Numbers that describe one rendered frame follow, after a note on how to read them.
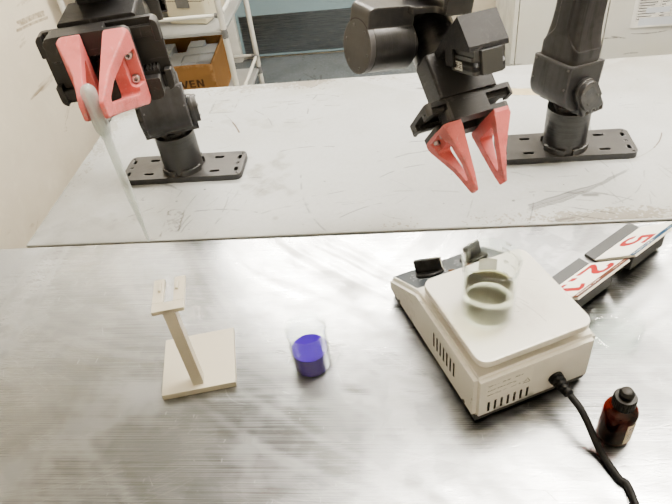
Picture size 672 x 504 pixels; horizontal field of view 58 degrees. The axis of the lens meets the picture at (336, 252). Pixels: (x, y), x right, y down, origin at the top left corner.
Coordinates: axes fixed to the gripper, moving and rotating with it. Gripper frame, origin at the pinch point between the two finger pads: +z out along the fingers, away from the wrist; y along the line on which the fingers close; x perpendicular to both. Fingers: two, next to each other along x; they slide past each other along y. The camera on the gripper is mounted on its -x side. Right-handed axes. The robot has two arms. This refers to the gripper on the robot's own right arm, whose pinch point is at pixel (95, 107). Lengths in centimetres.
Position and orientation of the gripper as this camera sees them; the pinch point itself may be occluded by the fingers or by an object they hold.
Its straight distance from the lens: 51.6
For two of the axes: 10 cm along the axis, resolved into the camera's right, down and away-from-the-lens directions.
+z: 1.6, 6.5, -7.4
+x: 1.0, 7.3, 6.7
